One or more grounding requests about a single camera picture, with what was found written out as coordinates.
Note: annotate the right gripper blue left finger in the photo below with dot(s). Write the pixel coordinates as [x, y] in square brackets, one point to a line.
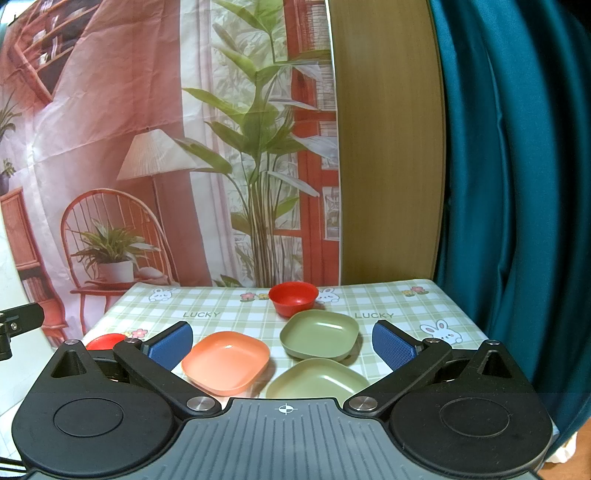
[149, 365]

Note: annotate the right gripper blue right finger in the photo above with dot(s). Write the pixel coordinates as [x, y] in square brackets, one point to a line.
[414, 365]

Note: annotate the red bowl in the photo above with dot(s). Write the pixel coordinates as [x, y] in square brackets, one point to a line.
[105, 342]
[289, 298]

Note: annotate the green square plate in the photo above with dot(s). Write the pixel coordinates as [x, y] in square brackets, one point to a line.
[319, 333]
[317, 378]

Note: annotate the green checked bunny tablecloth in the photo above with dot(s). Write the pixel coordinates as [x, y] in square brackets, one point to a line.
[419, 307]

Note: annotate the orange square plate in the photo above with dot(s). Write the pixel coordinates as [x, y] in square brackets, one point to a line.
[226, 363]

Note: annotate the printed room backdrop cloth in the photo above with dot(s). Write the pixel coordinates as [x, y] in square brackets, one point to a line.
[177, 143]

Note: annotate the wooden board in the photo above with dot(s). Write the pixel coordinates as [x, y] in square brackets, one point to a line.
[392, 138]

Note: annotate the teal curtain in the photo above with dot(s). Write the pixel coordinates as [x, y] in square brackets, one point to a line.
[515, 244]

